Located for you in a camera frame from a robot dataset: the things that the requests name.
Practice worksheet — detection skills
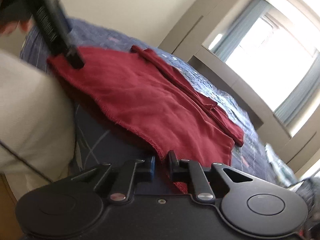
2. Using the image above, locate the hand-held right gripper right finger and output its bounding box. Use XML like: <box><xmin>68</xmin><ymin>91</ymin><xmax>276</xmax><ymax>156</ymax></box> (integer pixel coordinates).
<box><xmin>169</xmin><ymin>150</ymin><xmax>253</xmax><ymax>202</ymax></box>

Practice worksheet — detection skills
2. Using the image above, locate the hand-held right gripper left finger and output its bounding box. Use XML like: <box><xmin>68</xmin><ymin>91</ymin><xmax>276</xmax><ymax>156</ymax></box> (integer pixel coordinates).
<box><xmin>71</xmin><ymin>156</ymin><xmax>156</xmax><ymax>204</ymax></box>

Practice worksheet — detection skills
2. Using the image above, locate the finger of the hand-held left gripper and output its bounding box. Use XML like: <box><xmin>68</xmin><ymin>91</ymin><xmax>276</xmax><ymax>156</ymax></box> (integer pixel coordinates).
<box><xmin>66</xmin><ymin>44</ymin><xmax>85</xmax><ymax>69</ymax></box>

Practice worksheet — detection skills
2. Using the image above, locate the red long-sleeved shirt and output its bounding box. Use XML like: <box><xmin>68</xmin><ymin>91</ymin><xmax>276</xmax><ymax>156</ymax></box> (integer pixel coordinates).
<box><xmin>47</xmin><ymin>45</ymin><xmax>245</xmax><ymax>194</ymax></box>

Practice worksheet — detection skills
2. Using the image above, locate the person's left hand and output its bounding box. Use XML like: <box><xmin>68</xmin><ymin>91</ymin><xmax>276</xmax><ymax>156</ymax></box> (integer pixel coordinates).
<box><xmin>0</xmin><ymin>17</ymin><xmax>34</xmax><ymax>36</ymax></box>

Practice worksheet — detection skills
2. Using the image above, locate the beige clothing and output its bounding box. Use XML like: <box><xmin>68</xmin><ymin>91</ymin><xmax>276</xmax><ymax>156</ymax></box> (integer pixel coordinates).
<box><xmin>0</xmin><ymin>49</ymin><xmax>77</xmax><ymax>201</ymax></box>

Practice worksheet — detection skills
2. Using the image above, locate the blue plaid floral quilt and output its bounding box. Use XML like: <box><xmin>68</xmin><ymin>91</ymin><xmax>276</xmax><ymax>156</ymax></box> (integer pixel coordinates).
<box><xmin>20</xmin><ymin>17</ymin><xmax>300</xmax><ymax>196</ymax></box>

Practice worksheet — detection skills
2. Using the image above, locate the beige window cabinet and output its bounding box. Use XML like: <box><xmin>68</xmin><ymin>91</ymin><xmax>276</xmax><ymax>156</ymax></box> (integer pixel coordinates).
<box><xmin>189</xmin><ymin>46</ymin><xmax>293</xmax><ymax>142</ymax></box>

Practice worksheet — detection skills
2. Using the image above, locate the light blue patterned cloth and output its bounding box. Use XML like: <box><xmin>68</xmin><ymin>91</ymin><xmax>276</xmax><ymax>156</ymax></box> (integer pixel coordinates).
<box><xmin>264</xmin><ymin>142</ymin><xmax>297</xmax><ymax>182</ymax></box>

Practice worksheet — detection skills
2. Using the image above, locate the tall beige wardrobe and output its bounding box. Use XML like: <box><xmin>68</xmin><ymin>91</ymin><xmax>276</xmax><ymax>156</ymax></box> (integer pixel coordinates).
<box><xmin>159</xmin><ymin>0</ymin><xmax>257</xmax><ymax>57</ymax></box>
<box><xmin>281</xmin><ymin>126</ymin><xmax>320</xmax><ymax>174</ymax></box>

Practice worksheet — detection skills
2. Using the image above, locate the grey quilted blanket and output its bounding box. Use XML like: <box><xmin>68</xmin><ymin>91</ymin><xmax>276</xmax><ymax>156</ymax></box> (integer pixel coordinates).
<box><xmin>294</xmin><ymin>177</ymin><xmax>320</xmax><ymax>208</ymax></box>

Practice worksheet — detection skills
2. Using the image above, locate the light blue curtain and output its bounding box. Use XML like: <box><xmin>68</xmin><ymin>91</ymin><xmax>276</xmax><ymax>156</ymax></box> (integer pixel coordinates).
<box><xmin>274</xmin><ymin>55</ymin><xmax>320</xmax><ymax>129</ymax></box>
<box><xmin>211</xmin><ymin>0</ymin><xmax>267</xmax><ymax>57</ymax></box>

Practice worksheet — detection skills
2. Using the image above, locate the window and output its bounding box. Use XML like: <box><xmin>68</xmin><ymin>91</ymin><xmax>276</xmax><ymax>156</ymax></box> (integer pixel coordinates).
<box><xmin>225</xmin><ymin>12</ymin><xmax>320</xmax><ymax>108</ymax></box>

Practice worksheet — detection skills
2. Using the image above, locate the black cable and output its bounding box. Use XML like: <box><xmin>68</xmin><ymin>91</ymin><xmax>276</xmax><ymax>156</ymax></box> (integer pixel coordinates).
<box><xmin>0</xmin><ymin>141</ymin><xmax>53</xmax><ymax>182</ymax></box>

